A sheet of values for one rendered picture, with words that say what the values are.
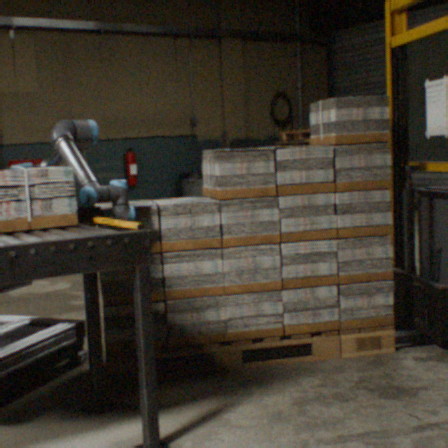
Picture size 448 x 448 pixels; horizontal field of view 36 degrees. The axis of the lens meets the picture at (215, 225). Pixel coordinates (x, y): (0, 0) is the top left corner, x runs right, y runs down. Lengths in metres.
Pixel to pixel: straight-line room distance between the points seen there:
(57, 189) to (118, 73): 7.86
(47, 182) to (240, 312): 1.20
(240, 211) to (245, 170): 0.20
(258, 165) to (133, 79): 7.40
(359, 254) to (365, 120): 0.66
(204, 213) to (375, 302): 0.99
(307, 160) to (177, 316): 0.98
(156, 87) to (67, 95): 1.43
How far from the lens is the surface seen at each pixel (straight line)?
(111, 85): 10.43
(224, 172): 3.26
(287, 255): 3.37
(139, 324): 2.47
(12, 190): 2.65
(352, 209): 3.45
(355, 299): 3.53
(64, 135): 3.14
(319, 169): 3.38
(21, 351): 3.28
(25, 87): 9.99
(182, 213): 3.23
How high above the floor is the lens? 1.06
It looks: 6 degrees down
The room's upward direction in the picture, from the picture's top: 3 degrees counter-clockwise
